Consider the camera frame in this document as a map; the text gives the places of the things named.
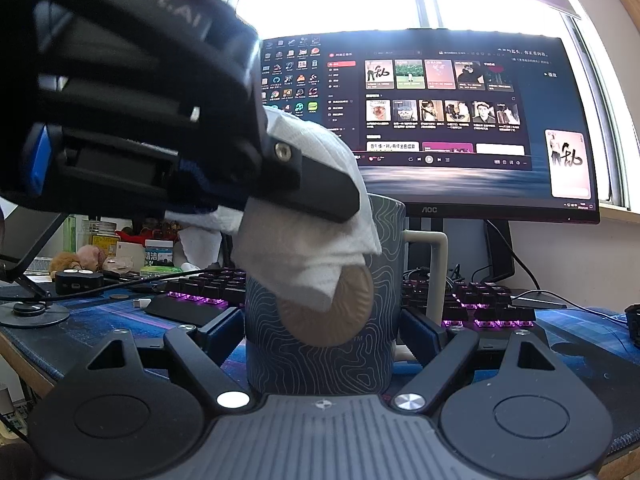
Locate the white paper towel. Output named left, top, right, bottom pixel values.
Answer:
left=166, top=106, right=382, bottom=312

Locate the blue patterned Starbucks mug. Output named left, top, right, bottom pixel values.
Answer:
left=245, top=194, right=448, bottom=396

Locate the blue desk mat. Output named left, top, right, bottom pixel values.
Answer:
left=1, top=292, right=639, bottom=454

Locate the black backlit mechanical keyboard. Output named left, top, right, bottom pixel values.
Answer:
left=144, top=268, right=536, bottom=330

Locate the black round phone stand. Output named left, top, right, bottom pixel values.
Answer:
left=1, top=262, right=70, bottom=328

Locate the brown plush toy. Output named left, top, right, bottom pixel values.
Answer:
left=49, top=245, right=106, bottom=280

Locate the black smartphone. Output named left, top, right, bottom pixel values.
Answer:
left=1, top=206, right=67, bottom=273

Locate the black computer monitor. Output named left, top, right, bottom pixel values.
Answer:
left=252, top=28, right=601, bottom=283

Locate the phone charging cable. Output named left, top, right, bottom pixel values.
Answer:
left=0, top=266, right=212, bottom=306

